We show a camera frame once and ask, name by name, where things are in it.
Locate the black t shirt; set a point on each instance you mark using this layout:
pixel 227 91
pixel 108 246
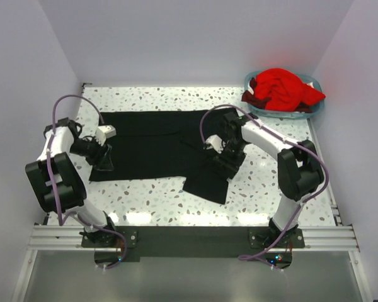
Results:
pixel 158 144

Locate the teal plastic laundry basket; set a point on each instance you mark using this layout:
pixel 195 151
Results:
pixel 295 115

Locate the aluminium extrusion rail frame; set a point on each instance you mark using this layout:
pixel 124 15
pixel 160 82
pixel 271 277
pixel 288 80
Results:
pixel 328 268

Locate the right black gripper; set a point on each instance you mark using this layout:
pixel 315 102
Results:
pixel 229 165

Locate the red t shirt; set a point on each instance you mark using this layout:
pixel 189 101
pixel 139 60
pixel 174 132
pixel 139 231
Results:
pixel 315 95

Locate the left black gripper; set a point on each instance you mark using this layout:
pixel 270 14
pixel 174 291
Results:
pixel 101 159

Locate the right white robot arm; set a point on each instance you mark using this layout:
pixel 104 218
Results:
pixel 299 170

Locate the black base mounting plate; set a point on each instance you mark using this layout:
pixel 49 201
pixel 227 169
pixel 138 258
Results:
pixel 133 243

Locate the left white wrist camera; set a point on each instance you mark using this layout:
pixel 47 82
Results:
pixel 104 132

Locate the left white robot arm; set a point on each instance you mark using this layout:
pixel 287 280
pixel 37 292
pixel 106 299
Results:
pixel 58 185

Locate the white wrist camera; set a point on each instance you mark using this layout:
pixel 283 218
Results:
pixel 104 132
pixel 214 142

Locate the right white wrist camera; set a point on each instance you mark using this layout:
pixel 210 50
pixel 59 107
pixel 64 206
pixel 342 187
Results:
pixel 214 142

